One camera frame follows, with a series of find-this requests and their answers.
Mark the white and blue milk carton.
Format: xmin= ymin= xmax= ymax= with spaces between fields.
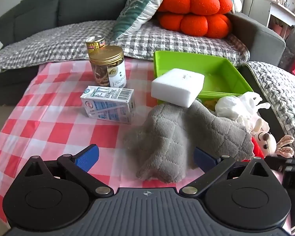
xmin=80 ymin=86 xmax=136 ymax=124

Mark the teal leaf-print pillow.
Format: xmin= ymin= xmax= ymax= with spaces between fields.
xmin=112 ymin=0 xmax=179 ymax=41

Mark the white shelf unit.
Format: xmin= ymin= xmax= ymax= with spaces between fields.
xmin=251 ymin=0 xmax=295 ymax=37

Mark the orange pumpkin cushion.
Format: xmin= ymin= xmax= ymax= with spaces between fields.
xmin=157 ymin=12 xmax=233 ymax=39
xmin=157 ymin=0 xmax=234 ymax=15

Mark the grey checked blanket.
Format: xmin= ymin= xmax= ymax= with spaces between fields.
xmin=0 ymin=20 xmax=251 ymax=77

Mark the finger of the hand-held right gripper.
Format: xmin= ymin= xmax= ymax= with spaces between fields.
xmin=264 ymin=156 xmax=289 ymax=171

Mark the red-white checked tablecloth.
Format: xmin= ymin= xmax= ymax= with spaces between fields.
xmin=0 ymin=59 xmax=295 ymax=227

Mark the white sponge block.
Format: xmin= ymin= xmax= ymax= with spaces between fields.
xmin=151 ymin=68 xmax=205 ymax=108

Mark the glass jar with gold lid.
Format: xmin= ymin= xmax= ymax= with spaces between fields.
xmin=89 ymin=45 xmax=127 ymax=88

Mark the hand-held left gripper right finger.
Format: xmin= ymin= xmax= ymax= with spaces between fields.
xmin=179 ymin=147 xmax=273 ymax=198

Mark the white plastic bag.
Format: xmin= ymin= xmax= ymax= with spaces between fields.
xmin=214 ymin=91 xmax=271 ymax=131

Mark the green plastic box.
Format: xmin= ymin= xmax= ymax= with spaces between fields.
xmin=154 ymin=50 xmax=254 ymax=106

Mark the quilted fleece cloth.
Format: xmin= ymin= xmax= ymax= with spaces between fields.
xmin=123 ymin=101 xmax=255 ymax=183

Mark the white plush toy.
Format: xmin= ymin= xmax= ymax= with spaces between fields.
xmin=232 ymin=0 xmax=243 ymax=14

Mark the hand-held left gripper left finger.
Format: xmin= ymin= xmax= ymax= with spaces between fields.
xmin=23 ymin=145 xmax=114 ymax=198

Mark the grey knitted blanket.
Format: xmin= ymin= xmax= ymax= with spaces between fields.
xmin=243 ymin=61 xmax=295 ymax=153

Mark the yellow-red label tin can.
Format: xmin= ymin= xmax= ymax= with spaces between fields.
xmin=86 ymin=36 xmax=106 ymax=54

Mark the reindeer plush toy red outfit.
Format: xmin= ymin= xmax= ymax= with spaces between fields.
xmin=248 ymin=118 xmax=295 ymax=160

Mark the dark grey sofa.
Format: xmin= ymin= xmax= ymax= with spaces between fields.
xmin=0 ymin=0 xmax=287 ymax=106

